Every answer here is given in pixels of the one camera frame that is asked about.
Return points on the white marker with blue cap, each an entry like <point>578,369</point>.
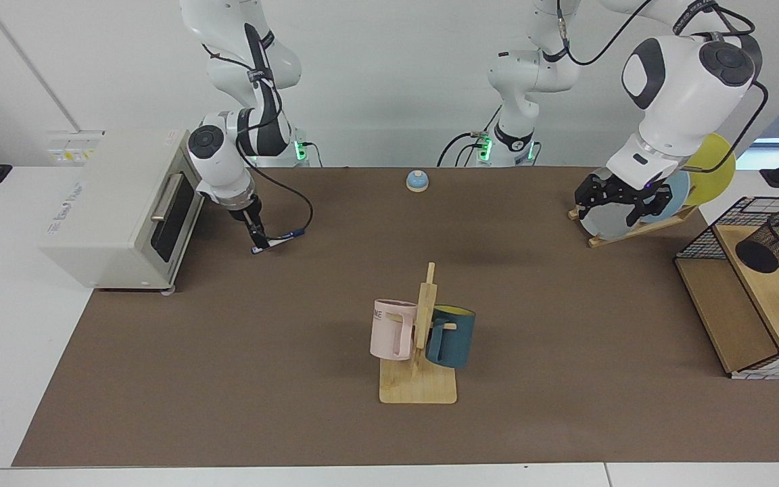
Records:
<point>291,235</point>

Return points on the black mesh pen holder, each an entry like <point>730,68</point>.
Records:
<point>775,243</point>

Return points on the grey plate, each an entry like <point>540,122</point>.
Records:
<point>609,224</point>

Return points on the light blue plate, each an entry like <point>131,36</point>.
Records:
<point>673,199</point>

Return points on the wooden plate rack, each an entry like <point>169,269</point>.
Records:
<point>677,218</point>

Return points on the yellow plate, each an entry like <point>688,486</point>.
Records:
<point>714,176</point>

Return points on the brown table cloth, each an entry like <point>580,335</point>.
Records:
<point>261,372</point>

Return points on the pale toaster oven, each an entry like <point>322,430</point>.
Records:
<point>105,223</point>

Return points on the pink cup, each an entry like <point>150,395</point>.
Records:
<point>386,335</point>

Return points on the small blue round bell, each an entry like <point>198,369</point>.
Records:
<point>417,181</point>

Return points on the dark teal cup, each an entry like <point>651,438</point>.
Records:
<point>454,341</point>

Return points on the wooden cup stand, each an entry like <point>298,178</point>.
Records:
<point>423,389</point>

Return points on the white wall socket panel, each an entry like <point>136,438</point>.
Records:
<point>68,145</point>

